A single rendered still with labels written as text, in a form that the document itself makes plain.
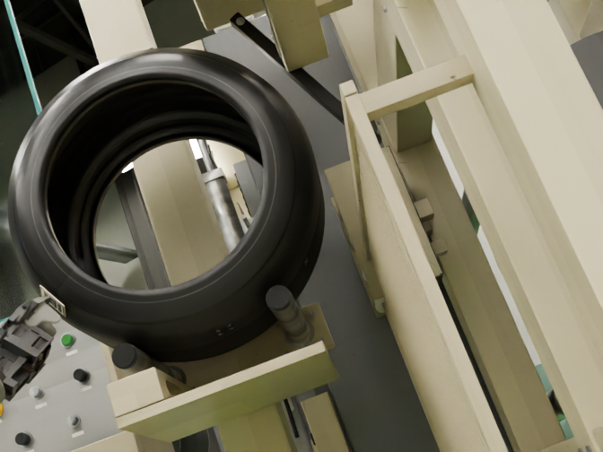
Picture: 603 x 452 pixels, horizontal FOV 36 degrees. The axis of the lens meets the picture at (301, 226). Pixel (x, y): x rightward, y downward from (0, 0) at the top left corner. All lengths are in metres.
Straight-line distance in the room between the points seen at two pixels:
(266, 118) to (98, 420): 1.03
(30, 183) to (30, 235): 0.10
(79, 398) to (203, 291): 0.89
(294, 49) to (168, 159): 0.37
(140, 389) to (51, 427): 0.86
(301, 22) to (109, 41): 0.52
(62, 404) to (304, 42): 1.09
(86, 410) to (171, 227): 0.59
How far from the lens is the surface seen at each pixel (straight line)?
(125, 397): 1.62
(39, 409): 2.47
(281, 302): 1.59
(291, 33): 1.99
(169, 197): 2.08
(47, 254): 1.70
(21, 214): 1.74
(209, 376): 1.94
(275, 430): 1.93
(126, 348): 1.63
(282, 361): 1.57
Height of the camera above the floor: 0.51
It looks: 18 degrees up
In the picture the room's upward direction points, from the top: 21 degrees counter-clockwise
